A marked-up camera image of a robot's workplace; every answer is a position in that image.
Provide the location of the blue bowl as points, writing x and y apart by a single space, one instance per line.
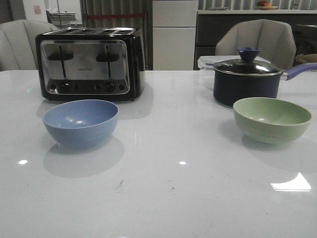
81 123

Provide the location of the green bowl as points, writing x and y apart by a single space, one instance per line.
270 120

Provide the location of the clear plastic food container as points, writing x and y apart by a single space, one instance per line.
206 71

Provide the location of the dark blue saucepan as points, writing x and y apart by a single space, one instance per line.
229 88

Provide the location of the white cabinet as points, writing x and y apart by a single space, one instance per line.
174 31

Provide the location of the black and chrome toaster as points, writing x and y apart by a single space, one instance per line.
91 63

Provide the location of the glass pot lid blue knob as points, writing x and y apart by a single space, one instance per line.
247 64

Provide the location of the dark grey counter unit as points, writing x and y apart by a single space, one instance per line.
212 26

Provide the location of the beige chair on right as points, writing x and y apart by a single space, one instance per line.
275 38

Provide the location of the beige chair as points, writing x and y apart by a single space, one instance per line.
275 38
17 43

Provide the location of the fruit bowl on counter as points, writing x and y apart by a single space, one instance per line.
264 5

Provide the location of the beige chair on left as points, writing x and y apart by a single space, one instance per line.
17 43

